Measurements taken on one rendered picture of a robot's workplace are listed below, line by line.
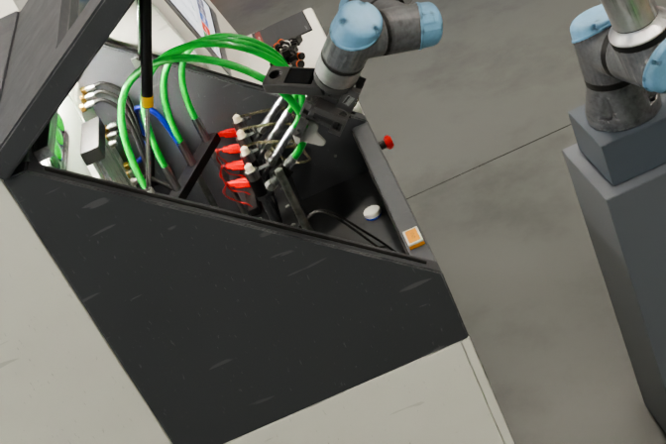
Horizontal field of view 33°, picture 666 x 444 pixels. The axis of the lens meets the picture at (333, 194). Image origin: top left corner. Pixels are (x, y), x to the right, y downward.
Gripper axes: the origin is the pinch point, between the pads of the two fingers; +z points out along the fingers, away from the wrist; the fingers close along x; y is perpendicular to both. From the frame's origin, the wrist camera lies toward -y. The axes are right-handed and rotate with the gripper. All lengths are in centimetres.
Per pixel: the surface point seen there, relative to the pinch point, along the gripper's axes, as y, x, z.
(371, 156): 16.3, 22.9, 29.4
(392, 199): 22.8, 7.2, 18.3
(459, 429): 52, -28, 30
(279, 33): -17, 81, 74
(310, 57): -5, 65, 59
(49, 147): -36.0, -27.0, -5.7
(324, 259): 13.2, -22.1, 0.4
